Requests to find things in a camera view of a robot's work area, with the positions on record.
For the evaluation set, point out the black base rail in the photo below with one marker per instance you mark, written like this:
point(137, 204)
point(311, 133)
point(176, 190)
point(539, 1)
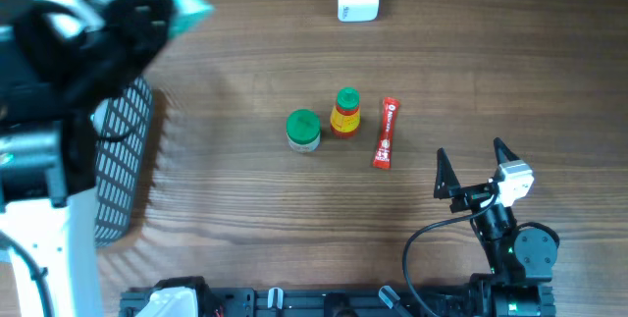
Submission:
point(319, 302)

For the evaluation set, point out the grey plastic shopping basket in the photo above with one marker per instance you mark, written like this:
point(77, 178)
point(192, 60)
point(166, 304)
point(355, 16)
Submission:
point(123, 125)

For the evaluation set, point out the green lid jar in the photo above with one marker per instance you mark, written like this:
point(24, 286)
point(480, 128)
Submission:
point(303, 129)

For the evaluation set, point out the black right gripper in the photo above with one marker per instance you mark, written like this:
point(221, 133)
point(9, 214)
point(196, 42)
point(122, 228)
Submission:
point(446, 179)

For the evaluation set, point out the red chilli sauce bottle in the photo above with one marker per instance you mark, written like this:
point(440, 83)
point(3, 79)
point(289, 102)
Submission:
point(345, 116)

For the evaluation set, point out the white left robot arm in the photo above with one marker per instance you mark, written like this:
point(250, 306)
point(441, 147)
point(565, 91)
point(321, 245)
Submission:
point(48, 212)

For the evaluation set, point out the red Nescafe sachet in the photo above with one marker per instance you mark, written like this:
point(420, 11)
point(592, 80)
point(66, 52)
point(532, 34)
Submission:
point(383, 153)

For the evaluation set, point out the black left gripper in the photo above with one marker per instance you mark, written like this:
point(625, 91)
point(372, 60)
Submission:
point(121, 17)

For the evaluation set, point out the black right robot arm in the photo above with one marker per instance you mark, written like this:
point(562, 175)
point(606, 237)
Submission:
point(521, 256)

